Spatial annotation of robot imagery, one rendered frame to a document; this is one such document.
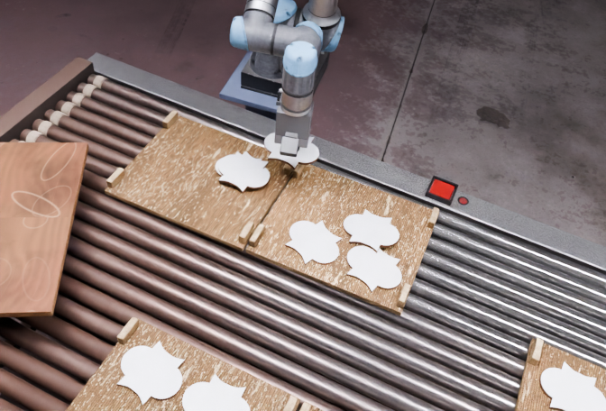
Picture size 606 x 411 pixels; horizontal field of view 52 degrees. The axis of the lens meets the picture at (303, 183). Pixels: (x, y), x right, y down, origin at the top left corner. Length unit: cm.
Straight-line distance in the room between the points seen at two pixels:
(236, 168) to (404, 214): 47
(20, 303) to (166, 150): 62
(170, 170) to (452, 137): 199
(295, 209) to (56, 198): 59
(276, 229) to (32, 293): 59
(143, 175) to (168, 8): 251
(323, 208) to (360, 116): 178
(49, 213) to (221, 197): 43
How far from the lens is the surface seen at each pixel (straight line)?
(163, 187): 171
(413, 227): 168
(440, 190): 180
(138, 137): 188
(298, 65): 141
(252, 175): 170
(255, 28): 152
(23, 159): 170
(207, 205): 166
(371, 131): 333
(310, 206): 167
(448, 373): 149
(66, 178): 163
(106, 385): 141
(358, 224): 163
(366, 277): 154
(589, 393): 156
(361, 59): 381
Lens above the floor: 220
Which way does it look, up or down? 47 degrees down
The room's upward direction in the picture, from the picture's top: 7 degrees clockwise
